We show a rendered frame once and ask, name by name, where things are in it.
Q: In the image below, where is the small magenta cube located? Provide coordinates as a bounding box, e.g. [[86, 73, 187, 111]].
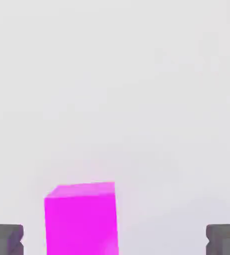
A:
[[43, 181, 120, 255]]

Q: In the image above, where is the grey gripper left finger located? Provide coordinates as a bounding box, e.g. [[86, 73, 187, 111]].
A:
[[0, 224, 24, 255]]

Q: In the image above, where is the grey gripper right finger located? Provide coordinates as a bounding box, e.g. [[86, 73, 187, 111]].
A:
[[206, 223, 230, 255]]

